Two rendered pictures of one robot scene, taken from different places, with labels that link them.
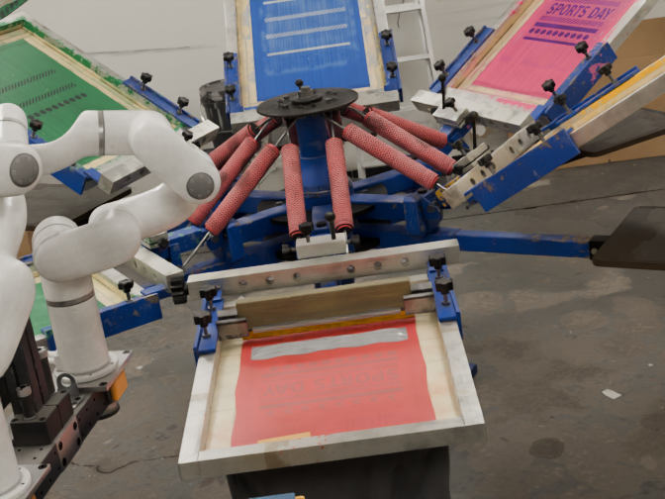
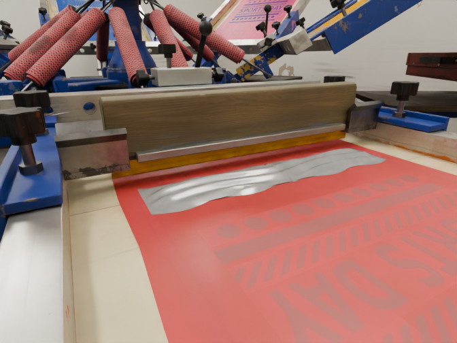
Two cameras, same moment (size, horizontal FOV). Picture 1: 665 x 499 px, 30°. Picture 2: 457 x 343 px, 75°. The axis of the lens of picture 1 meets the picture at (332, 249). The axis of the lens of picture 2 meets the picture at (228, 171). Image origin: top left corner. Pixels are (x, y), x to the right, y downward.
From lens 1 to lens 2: 253 cm
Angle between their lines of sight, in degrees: 27
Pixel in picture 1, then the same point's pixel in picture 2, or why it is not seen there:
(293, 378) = (313, 254)
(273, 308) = (176, 114)
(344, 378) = (436, 238)
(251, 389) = (228, 322)
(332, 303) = (266, 111)
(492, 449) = not seen: hidden behind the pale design
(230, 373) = (114, 260)
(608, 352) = not seen: hidden behind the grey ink
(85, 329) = not seen: outside the picture
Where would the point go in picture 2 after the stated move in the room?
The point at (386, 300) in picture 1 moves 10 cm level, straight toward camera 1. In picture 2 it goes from (328, 111) to (381, 122)
